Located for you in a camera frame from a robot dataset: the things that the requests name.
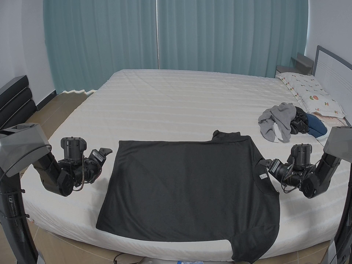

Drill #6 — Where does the grey bedside table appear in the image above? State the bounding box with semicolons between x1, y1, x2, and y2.
276;52;314;75

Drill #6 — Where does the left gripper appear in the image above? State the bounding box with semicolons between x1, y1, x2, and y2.
83;147;113;175

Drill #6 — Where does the black T-shirt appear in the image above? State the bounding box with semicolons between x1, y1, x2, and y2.
95;130;281;264

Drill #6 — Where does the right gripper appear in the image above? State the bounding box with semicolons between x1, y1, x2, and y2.
258;158;299;182

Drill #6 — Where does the black chest of drawers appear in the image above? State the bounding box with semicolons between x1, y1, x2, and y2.
0;75;37;130

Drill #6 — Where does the white printed pillow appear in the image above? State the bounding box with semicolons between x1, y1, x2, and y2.
276;72;346;119

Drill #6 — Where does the pile of clothes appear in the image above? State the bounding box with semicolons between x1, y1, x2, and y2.
258;102;328;143

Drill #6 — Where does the black cable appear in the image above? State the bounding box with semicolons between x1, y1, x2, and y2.
113;253;130;264

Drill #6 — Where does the blue-green curtain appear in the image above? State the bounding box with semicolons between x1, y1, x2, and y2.
43;0;160;96
157;0;308;78

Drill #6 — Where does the bed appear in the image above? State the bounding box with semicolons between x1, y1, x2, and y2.
21;45;352;261

